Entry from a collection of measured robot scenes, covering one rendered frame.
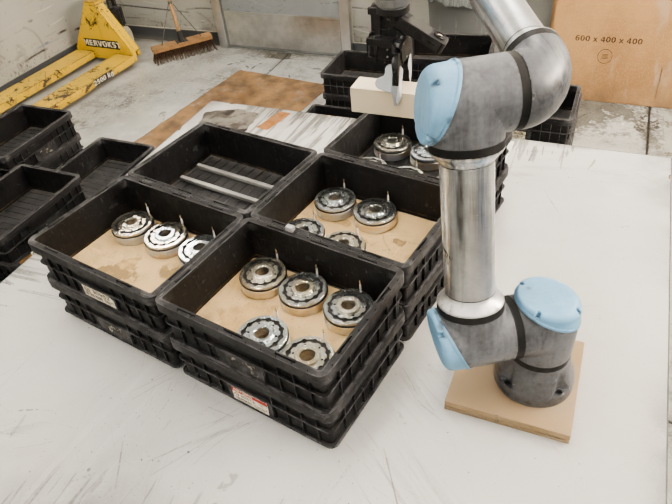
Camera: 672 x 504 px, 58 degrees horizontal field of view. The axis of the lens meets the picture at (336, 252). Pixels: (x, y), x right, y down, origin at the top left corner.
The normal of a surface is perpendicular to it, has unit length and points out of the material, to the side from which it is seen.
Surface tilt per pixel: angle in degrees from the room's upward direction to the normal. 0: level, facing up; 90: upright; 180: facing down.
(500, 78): 41
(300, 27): 90
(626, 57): 74
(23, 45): 90
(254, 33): 90
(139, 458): 0
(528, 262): 0
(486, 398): 1
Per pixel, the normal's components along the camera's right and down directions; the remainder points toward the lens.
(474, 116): 0.07, 0.48
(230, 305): -0.08, -0.76
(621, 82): -0.39, 0.36
